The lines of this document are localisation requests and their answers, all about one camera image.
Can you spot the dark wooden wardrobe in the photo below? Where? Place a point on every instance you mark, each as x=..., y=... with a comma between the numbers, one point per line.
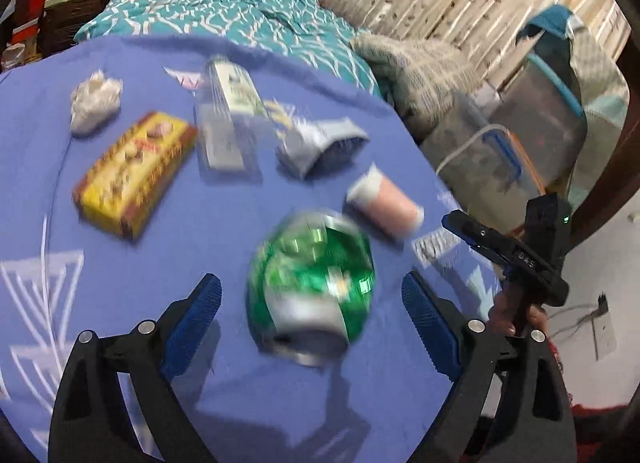
x=620, y=143

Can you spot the silver snack bag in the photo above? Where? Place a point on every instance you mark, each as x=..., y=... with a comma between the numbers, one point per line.
x=320, y=143

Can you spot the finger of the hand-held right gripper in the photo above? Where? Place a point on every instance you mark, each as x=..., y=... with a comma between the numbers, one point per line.
x=475, y=235

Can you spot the person's right hand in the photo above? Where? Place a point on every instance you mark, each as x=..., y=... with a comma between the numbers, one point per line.
x=500, y=310

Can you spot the white tissue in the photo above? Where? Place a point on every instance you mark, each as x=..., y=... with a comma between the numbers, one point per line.
x=92, y=103

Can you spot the small white wrapper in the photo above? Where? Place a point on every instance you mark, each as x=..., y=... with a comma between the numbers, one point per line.
x=185, y=79

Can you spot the white wall outlet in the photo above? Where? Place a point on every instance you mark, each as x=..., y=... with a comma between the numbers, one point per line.
x=605, y=328

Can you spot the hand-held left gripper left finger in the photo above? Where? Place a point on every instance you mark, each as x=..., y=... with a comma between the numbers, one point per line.
x=192, y=328

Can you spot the storage box with blue latch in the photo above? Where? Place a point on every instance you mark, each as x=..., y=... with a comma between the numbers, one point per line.
x=475, y=168

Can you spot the purple printed blanket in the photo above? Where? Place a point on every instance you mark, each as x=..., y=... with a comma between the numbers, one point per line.
x=200, y=223

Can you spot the clear plastic bottle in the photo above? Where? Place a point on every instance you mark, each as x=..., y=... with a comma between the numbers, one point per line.
x=225, y=113

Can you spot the green drink can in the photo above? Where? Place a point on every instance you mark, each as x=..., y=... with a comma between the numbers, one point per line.
x=310, y=283

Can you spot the person's right forearm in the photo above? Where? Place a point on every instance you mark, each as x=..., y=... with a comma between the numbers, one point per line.
x=600, y=423

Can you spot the pink plastic cup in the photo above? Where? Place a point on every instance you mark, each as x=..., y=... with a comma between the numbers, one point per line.
x=385, y=203

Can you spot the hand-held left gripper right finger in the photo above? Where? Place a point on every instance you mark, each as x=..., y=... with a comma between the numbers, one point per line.
x=430, y=328

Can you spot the folded checked blanket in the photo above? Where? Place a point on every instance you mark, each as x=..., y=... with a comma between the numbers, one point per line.
x=415, y=73

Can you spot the yellow red cardboard box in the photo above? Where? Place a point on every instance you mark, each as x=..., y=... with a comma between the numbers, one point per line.
x=135, y=168

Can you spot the storage box with teal lid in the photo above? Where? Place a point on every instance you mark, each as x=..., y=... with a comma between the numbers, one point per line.
x=545, y=108

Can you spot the teal checked cloth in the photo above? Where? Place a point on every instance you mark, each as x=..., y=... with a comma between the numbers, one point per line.
x=595, y=68

